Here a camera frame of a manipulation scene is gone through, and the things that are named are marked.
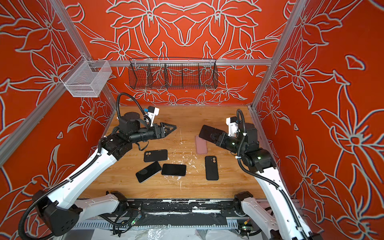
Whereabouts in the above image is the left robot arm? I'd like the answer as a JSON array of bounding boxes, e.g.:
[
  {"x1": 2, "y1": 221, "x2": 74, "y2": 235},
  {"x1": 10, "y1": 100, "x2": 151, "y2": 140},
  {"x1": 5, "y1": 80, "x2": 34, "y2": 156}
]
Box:
[{"x1": 18, "y1": 112, "x2": 177, "y2": 240}]

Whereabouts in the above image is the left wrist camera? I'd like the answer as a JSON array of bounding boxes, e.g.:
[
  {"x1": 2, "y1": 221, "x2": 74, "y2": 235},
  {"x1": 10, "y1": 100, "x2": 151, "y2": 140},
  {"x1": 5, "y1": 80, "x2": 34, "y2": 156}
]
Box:
[{"x1": 144, "y1": 106, "x2": 160, "y2": 127}]

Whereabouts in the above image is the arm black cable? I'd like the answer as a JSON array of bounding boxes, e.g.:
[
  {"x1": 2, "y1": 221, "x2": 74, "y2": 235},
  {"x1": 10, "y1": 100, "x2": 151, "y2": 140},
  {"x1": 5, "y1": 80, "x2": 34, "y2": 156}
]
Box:
[
  {"x1": 115, "y1": 92, "x2": 151, "y2": 127},
  {"x1": 235, "y1": 108, "x2": 310, "y2": 240}
]

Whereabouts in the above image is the aluminium frame rail back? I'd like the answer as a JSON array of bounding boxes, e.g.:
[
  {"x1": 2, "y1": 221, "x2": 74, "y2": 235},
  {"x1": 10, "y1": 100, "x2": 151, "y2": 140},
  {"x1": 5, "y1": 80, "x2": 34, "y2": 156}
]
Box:
[{"x1": 88, "y1": 59, "x2": 272, "y2": 67}]

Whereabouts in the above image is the pink phone case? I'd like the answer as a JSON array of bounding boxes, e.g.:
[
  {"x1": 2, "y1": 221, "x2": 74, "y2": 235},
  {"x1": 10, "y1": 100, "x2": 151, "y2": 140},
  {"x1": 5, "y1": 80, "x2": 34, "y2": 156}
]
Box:
[{"x1": 195, "y1": 136, "x2": 208, "y2": 155}]

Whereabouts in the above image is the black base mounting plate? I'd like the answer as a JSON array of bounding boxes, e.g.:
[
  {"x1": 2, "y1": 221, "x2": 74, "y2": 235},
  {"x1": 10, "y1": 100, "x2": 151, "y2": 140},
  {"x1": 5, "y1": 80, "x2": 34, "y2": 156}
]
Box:
[{"x1": 128, "y1": 199, "x2": 247, "y2": 217}]

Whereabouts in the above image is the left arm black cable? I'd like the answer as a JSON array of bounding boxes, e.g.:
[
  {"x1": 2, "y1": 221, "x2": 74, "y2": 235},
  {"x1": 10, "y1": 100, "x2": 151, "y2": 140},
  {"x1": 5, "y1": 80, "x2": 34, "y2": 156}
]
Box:
[{"x1": 115, "y1": 92, "x2": 151, "y2": 127}]

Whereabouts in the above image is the black smartphone front centre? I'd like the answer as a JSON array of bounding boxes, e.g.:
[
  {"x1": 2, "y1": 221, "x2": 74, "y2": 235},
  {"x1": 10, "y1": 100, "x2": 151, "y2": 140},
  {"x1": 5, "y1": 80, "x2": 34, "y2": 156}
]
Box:
[{"x1": 161, "y1": 164, "x2": 187, "y2": 177}]

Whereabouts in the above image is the white mesh basket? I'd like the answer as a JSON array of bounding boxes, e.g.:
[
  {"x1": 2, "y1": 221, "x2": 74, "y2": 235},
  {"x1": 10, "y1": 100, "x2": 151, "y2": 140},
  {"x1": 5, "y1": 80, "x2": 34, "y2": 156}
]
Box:
[{"x1": 60, "y1": 60, "x2": 112, "y2": 98}]

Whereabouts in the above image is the black smartphone tilted front-left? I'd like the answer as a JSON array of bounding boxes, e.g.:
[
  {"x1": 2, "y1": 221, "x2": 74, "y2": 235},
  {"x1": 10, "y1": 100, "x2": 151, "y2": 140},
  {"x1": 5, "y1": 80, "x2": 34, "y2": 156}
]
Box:
[{"x1": 136, "y1": 162, "x2": 162, "y2": 183}]

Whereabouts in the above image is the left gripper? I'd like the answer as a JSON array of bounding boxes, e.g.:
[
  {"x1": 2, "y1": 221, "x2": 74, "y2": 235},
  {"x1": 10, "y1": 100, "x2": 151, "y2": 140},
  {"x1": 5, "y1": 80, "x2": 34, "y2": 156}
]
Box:
[{"x1": 131, "y1": 122, "x2": 177, "y2": 144}]

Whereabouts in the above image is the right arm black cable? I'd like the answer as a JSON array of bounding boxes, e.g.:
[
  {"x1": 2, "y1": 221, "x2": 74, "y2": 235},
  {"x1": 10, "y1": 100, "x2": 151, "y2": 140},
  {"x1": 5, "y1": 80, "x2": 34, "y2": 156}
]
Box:
[{"x1": 235, "y1": 108, "x2": 310, "y2": 240}]

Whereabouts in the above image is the black smartphone picked up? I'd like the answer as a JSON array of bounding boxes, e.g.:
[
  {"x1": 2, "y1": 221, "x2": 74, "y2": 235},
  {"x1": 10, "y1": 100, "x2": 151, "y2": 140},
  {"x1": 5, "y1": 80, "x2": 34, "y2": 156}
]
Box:
[{"x1": 199, "y1": 125, "x2": 225, "y2": 144}]

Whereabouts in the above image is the black wire basket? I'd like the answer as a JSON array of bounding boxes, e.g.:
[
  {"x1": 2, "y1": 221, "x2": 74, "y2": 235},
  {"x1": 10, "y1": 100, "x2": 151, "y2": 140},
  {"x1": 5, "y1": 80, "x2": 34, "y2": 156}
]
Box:
[{"x1": 128, "y1": 58, "x2": 219, "y2": 90}]

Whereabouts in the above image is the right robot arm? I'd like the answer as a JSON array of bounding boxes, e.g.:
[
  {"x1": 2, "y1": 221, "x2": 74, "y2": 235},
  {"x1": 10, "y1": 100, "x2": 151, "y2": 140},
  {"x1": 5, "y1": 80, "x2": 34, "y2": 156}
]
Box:
[{"x1": 199, "y1": 123, "x2": 322, "y2": 240}]

